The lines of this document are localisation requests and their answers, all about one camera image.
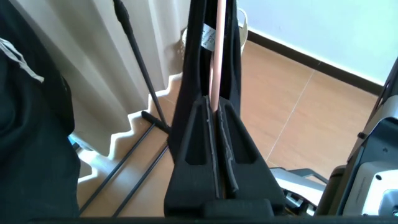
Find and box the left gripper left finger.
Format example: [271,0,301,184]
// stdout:
[164,95,221,218]

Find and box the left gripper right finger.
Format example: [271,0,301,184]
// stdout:
[216,96,286,217]

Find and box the pink clothes hanger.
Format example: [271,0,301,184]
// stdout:
[209,0,227,113]

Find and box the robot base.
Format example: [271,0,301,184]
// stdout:
[269,55,398,217]

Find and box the white laundry basket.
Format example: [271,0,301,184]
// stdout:
[180,7,249,57]

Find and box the black clothes rack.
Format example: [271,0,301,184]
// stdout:
[79,0,172,218]

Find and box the window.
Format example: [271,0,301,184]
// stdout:
[68,134,94,153]

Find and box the beige curtain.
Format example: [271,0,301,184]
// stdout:
[9,0,192,156]

